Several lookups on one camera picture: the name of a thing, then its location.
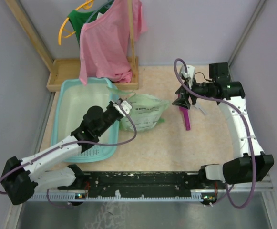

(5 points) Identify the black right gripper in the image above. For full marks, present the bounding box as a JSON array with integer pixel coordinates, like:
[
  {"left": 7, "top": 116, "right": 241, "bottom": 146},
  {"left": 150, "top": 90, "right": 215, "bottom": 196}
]
[{"left": 172, "top": 76, "right": 214, "bottom": 109}]

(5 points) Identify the magenta litter scoop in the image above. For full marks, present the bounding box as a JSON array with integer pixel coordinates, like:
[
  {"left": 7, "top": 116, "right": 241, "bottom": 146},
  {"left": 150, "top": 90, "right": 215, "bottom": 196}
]
[{"left": 179, "top": 107, "right": 191, "bottom": 131}]

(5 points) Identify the grey plastic bag clip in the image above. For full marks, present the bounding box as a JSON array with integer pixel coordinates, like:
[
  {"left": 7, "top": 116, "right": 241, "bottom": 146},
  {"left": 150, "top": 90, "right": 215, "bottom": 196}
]
[{"left": 194, "top": 102, "right": 208, "bottom": 115}]

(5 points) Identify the green cat litter bag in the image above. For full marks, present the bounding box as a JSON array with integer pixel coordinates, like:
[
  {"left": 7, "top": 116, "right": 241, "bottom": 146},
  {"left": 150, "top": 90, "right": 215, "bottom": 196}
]
[{"left": 108, "top": 88, "right": 170, "bottom": 132}]

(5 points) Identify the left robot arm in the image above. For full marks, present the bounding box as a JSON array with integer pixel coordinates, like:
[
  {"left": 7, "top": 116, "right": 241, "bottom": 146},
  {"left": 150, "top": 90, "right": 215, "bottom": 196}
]
[{"left": 0, "top": 99, "right": 132, "bottom": 205}]

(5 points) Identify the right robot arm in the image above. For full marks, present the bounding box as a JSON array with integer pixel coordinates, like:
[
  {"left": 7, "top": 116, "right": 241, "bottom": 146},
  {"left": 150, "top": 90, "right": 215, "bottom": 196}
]
[{"left": 173, "top": 62, "right": 274, "bottom": 189}]

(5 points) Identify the teal plastic litter box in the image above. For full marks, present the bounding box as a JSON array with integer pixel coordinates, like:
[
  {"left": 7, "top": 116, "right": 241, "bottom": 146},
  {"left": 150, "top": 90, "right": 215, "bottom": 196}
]
[{"left": 51, "top": 77, "right": 119, "bottom": 164}]

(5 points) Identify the pink t-shirt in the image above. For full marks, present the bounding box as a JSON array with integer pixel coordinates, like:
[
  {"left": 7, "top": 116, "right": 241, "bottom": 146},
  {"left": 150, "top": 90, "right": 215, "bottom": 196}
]
[{"left": 78, "top": 0, "right": 148, "bottom": 86}]

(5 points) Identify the wooden clothes rack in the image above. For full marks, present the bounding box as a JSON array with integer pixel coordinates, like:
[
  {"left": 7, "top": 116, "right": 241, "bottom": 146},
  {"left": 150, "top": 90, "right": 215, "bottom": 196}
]
[{"left": 5, "top": 0, "right": 139, "bottom": 92}]

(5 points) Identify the green shirt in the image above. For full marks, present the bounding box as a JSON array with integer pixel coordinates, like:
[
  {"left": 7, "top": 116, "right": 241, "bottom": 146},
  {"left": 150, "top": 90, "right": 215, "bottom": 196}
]
[{"left": 66, "top": 6, "right": 110, "bottom": 46}]

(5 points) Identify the blue grey clothes hanger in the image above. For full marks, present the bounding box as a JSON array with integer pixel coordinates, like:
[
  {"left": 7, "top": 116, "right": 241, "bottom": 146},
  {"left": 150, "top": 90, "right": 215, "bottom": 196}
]
[{"left": 85, "top": 0, "right": 114, "bottom": 23}]

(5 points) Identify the yellow clothes hanger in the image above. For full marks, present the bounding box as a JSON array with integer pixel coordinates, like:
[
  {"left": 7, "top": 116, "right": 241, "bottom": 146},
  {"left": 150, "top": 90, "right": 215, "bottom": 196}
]
[{"left": 58, "top": 0, "right": 95, "bottom": 46}]

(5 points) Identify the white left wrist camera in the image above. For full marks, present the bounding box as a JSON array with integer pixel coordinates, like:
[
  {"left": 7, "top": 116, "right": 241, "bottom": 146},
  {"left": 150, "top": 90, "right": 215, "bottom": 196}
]
[{"left": 113, "top": 100, "right": 132, "bottom": 116}]

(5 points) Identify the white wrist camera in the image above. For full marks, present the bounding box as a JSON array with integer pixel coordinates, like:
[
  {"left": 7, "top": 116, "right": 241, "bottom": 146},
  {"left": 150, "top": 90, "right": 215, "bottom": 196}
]
[
  {"left": 179, "top": 65, "right": 195, "bottom": 80},
  {"left": 113, "top": 100, "right": 132, "bottom": 116}
]

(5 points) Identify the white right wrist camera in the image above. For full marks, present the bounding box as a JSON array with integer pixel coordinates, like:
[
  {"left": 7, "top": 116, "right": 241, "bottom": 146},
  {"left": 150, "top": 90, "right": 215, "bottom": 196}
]
[{"left": 179, "top": 65, "right": 195, "bottom": 80}]

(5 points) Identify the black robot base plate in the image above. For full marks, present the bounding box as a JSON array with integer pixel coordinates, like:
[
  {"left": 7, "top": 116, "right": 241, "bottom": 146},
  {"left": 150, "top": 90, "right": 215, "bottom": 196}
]
[{"left": 57, "top": 170, "right": 227, "bottom": 198}]

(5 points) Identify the grey slotted cable duct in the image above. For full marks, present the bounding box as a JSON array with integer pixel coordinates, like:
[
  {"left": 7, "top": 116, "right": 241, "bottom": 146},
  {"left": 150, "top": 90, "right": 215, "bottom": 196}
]
[{"left": 29, "top": 190, "right": 215, "bottom": 204}]

